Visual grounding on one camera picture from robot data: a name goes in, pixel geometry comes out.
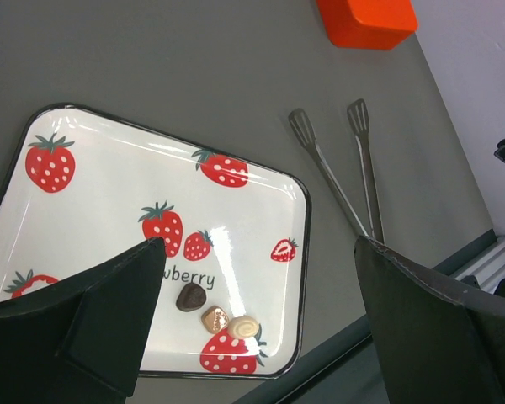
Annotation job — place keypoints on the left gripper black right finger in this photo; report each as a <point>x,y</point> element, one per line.
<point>438,340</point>

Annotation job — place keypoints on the dark heart chocolate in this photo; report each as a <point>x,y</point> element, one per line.
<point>191,297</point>

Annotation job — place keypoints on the orange box lid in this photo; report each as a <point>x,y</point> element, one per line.
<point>348,17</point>

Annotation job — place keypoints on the orange compartment box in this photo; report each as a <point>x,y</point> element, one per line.
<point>366,37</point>

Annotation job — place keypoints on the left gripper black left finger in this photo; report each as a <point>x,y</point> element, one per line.
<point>82,339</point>

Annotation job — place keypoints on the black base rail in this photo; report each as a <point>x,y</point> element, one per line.
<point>346,368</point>

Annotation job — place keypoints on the caramel square chocolate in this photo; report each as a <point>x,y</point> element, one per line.
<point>214,319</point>

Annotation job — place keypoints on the white strawberry tray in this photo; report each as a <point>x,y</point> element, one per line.
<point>85,186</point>

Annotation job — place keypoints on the cream almond chocolate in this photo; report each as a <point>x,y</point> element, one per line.
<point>243,327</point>

